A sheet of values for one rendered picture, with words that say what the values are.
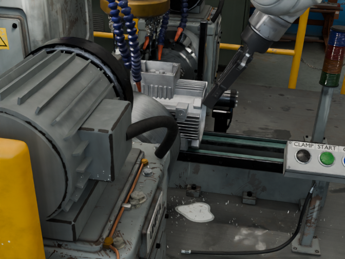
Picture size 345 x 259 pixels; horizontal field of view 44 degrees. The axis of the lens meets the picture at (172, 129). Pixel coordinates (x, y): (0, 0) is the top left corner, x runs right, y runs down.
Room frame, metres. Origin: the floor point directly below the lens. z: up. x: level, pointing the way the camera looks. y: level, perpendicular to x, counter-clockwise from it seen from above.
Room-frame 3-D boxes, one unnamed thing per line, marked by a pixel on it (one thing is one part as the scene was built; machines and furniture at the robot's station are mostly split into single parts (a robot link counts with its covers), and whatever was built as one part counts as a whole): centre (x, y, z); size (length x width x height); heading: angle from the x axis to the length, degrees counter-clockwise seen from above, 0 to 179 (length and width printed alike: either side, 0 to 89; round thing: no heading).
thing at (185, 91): (1.11, 0.01, 1.01); 0.20 x 0.19 x 0.19; 80
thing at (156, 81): (1.12, 0.05, 1.11); 0.12 x 0.11 x 0.07; 80
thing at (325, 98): (1.33, -0.51, 1.01); 0.08 x 0.08 x 0.42; 81
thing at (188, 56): (1.45, 0.01, 1.04); 0.41 x 0.25 x 0.25; 171
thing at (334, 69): (1.33, -0.51, 1.10); 0.06 x 0.06 x 0.04
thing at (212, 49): (1.71, -0.03, 0.99); 0.35 x 0.31 x 0.37; 171
